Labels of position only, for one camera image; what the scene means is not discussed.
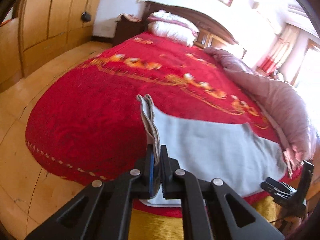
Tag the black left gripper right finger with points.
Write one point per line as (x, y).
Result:
(211, 209)

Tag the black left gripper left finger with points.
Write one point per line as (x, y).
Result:
(102, 210)

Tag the grey pants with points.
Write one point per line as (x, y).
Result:
(231, 152)

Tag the red floral bed blanket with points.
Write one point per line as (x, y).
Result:
(88, 126)

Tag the pink quilt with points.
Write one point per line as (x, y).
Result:
(280, 103)

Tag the red and white curtain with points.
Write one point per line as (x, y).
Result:
(281, 49)

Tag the dark wooden headboard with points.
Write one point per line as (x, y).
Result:
(212, 33)

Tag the dark wooden nightstand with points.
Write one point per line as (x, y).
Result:
(125, 30)

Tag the small black bag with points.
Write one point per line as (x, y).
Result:
(86, 17)

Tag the cloth on nightstand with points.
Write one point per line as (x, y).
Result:
(128, 18)

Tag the wooden wardrobe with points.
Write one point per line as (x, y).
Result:
(39, 31)

